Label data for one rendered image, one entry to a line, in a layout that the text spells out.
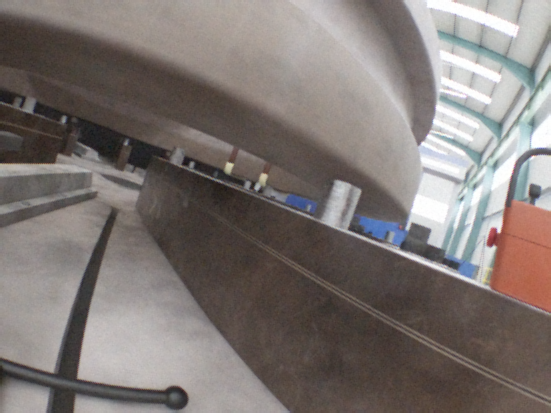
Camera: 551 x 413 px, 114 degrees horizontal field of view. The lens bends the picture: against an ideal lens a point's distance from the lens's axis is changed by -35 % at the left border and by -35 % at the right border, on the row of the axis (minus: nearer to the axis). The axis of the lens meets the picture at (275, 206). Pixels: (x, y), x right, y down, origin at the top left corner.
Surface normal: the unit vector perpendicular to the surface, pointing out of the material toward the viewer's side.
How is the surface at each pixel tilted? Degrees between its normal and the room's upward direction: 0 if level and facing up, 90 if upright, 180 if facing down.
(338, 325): 90
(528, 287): 97
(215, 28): 90
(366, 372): 90
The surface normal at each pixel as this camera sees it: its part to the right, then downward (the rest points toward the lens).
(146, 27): 0.44, 0.19
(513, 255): -0.75, -0.13
